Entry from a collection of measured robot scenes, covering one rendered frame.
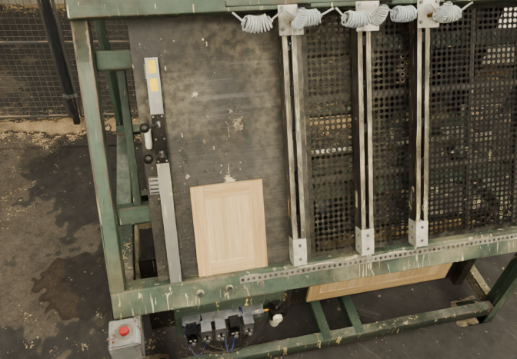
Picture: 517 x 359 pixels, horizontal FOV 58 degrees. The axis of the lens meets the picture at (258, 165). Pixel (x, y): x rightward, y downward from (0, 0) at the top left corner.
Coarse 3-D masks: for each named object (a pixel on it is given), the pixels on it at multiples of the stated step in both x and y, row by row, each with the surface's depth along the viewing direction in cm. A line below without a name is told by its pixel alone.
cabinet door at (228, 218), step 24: (192, 192) 195; (216, 192) 198; (240, 192) 200; (192, 216) 199; (216, 216) 200; (240, 216) 202; (264, 216) 205; (216, 240) 202; (240, 240) 205; (264, 240) 207; (216, 264) 204; (240, 264) 206; (264, 264) 209
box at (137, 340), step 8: (120, 320) 183; (128, 320) 182; (136, 320) 182; (112, 328) 179; (136, 328) 180; (112, 336) 177; (120, 336) 177; (136, 336) 177; (112, 344) 175; (120, 344) 175; (128, 344) 175; (136, 344) 176; (144, 344) 189; (112, 352) 175; (120, 352) 176; (128, 352) 178; (136, 352) 179; (144, 352) 186
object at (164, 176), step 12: (156, 60) 180; (156, 72) 183; (156, 96) 183; (156, 108) 184; (168, 168) 189; (168, 180) 190; (168, 192) 191; (168, 204) 192; (168, 216) 193; (168, 228) 194; (168, 240) 195; (168, 252) 196; (168, 264) 197; (180, 276) 199
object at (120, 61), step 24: (312, 48) 200; (336, 48) 202; (408, 48) 210; (432, 48) 213; (120, 72) 187; (120, 96) 189; (456, 168) 227; (504, 168) 233; (120, 216) 196; (144, 216) 198
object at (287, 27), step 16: (288, 16) 181; (304, 16) 170; (288, 32) 182; (288, 48) 188; (288, 64) 188; (288, 80) 190; (288, 96) 191; (288, 112) 192; (288, 128) 194; (288, 144) 195; (288, 160) 197; (288, 176) 200; (288, 192) 203; (304, 208) 202; (304, 224) 204; (304, 240) 205; (304, 256) 207
